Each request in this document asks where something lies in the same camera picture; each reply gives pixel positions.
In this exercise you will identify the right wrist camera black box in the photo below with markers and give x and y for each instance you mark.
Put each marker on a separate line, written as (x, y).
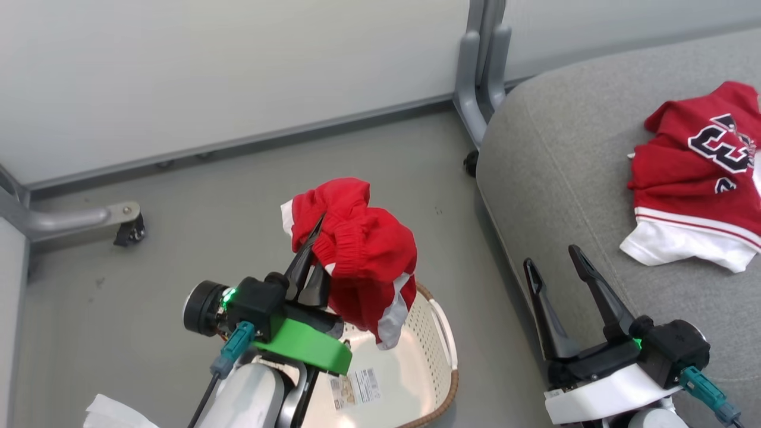
(675, 351)

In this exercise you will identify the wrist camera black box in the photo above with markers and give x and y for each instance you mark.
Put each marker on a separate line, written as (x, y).
(252, 303)
(675, 351)

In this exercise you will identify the red shorts white stripe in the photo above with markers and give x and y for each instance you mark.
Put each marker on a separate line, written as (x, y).
(368, 249)

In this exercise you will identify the grey fabric sofa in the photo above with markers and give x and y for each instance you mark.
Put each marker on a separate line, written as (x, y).
(571, 178)

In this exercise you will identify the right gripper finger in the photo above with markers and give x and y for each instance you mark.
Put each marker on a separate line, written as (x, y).
(600, 294)
(547, 315)

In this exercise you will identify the grey partition corner post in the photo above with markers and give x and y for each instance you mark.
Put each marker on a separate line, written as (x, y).
(475, 77)

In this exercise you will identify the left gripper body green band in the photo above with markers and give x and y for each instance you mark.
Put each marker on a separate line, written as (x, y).
(309, 348)

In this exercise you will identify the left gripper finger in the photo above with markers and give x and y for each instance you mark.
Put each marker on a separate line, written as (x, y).
(302, 261)
(316, 288)

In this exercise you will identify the paper label sticker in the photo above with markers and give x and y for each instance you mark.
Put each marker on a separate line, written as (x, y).
(355, 387)

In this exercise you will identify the red jersey with number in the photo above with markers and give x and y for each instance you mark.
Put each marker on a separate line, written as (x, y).
(684, 172)

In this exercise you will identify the white crumpled cloth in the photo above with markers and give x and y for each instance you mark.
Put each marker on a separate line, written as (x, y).
(116, 413)

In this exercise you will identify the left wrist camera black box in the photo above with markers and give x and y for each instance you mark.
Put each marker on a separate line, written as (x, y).
(252, 303)

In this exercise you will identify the black caster wheel with bracket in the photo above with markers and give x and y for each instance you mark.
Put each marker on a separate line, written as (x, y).
(132, 230)

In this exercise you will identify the white perforated laundry basket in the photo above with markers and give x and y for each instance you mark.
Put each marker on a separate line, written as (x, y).
(422, 356)

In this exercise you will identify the grey partition bottom rail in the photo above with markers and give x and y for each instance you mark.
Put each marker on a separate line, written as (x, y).
(238, 142)

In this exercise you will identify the grey partition foot bar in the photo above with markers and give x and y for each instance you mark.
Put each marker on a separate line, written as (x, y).
(65, 220)

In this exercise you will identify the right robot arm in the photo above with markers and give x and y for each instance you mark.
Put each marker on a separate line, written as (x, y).
(654, 419)

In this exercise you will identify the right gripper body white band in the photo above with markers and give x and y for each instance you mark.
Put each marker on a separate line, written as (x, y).
(606, 386)

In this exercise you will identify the small black caster wheel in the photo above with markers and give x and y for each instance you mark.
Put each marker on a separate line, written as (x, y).
(471, 163)

